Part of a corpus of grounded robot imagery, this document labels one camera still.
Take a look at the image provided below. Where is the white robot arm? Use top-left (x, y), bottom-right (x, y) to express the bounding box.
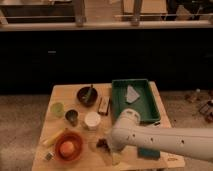
top-left (106, 108), bottom-right (213, 163)

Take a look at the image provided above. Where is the orange fruit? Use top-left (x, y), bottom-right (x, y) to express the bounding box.
top-left (60, 141), bottom-right (74, 158)

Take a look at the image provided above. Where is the yellow banana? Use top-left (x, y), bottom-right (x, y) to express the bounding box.
top-left (42, 129), bottom-right (64, 147)

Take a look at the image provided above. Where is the dark brown bowl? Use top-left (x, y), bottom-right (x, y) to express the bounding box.
top-left (77, 86), bottom-right (98, 107)

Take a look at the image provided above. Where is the dark green sponge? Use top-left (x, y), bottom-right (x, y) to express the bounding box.
top-left (137, 148), bottom-right (160, 159)

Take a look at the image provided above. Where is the white ceramic cup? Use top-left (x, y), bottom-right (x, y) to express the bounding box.
top-left (84, 112), bottom-right (101, 130)

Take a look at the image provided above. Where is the orange plastic bowl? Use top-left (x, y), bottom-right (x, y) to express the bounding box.
top-left (54, 131), bottom-right (83, 163)

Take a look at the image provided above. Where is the light green plastic cup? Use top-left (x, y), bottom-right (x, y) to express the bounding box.
top-left (50, 102), bottom-right (64, 118)

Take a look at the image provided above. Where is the brown chocolate bar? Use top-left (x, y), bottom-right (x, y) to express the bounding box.
top-left (98, 96), bottom-right (110, 115)

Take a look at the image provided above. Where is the green utensil in bowl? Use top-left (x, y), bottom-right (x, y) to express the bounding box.
top-left (84, 84), bottom-right (93, 103)

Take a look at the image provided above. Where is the grey folded cloth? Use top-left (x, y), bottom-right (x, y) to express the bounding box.
top-left (126, 85), bottom-right (140, 103)

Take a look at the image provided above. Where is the bunch of dark grapes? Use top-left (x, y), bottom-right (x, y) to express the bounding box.
top-left (96, 138), bottom-right (110, 152)

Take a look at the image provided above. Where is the green plastic tray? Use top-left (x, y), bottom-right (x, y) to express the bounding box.
top-left (112, 79), bottom-right (160, 123)

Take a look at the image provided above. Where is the small metal cup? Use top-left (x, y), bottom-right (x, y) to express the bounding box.
top-left (65, 110), bottom-right (78, 127)

